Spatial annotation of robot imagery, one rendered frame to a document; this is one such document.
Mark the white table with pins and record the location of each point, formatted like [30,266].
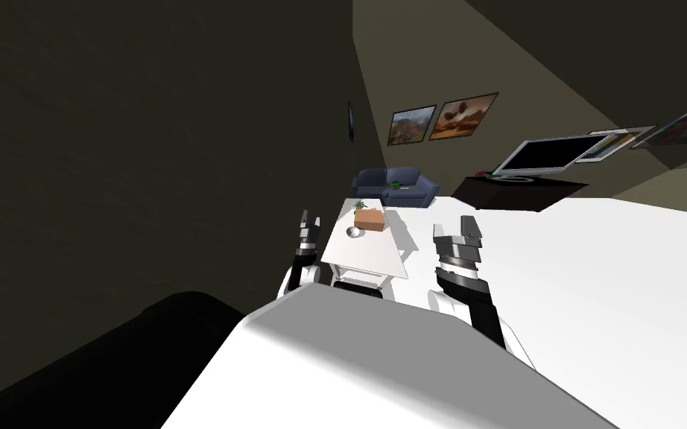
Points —
[367,253]

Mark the black television stand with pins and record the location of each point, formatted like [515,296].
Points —
[516,192]

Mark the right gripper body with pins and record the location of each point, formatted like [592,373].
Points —
[458,248]

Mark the orange landscape picture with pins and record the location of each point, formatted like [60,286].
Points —
[464,116]

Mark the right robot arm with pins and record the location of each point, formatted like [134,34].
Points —
[473,304]

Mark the dark blue sofa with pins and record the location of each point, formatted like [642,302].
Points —
[406,189]

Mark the flat screen television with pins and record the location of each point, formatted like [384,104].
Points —
[549,152]

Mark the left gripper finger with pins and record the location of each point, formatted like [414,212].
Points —
[305,219]
[315,223]

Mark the colourful wall picture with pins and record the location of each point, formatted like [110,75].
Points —
[686,126]

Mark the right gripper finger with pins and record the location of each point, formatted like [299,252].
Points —
[470,228]
[440,232]

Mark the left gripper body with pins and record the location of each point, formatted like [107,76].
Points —
[308,236]

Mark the dark narrow wall picture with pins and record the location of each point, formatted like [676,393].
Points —
[350,122]

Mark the landscape picture with mountains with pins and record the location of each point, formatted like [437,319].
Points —
[411,125]

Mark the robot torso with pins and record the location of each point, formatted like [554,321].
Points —
[349,369]

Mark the pale framed wall picture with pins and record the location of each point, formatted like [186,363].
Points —
[615,143]

